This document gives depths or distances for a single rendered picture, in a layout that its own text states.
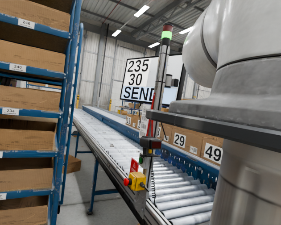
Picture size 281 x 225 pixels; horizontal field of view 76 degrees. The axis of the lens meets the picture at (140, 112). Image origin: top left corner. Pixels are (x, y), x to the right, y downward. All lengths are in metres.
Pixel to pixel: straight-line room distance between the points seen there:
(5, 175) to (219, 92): 1.04
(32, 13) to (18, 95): 0.39
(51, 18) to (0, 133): 0.59
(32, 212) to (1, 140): 0.41
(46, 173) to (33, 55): 0.60
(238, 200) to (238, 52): 0.14
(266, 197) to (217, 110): 0.08
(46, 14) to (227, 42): 0.95
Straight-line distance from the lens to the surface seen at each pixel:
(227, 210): 0.22
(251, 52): 0.19
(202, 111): 0.19
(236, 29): 0.21
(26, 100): 1.03
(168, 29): 1.00
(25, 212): 1.20
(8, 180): 1.12
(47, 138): 1.04
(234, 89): 0.18
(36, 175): 1.11
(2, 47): 1.05
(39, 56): 1.03
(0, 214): 1.21
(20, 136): 1.05
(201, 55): 0.34
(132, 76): 1.27
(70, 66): 0.99
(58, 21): 1.07
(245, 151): 0.20
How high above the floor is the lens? 1.25
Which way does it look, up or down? 3 degrees down
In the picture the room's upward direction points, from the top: 8 degrees clockwise
